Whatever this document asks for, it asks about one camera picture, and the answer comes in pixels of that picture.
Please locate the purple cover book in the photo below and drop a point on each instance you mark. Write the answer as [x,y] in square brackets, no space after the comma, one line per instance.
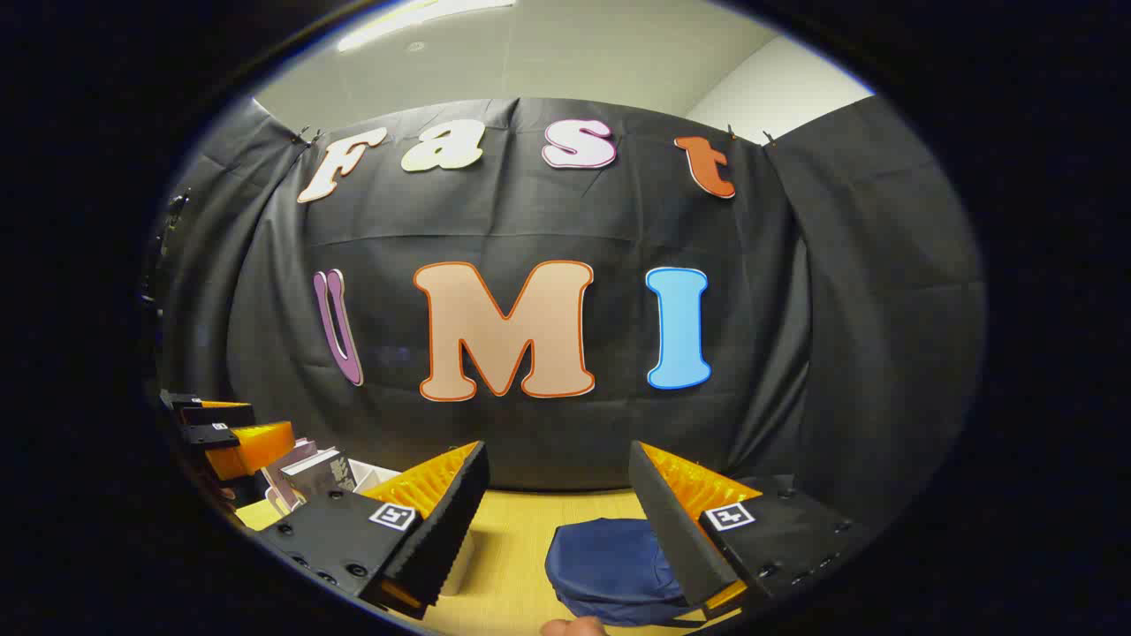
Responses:
[287,473]

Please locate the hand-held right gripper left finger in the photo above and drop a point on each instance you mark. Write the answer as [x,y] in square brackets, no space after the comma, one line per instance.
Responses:
[442,530]

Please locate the blue schoolbag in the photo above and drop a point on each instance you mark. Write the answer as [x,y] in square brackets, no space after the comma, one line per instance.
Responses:
[610,556]

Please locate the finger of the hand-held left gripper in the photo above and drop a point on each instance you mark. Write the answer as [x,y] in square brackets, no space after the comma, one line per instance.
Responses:
[221,415]
[256,446]

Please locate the black backdrop cloth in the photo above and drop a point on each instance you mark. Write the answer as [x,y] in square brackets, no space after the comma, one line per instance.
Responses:
[548,221]

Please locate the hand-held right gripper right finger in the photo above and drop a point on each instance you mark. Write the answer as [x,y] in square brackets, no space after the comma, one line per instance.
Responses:
[676,530]

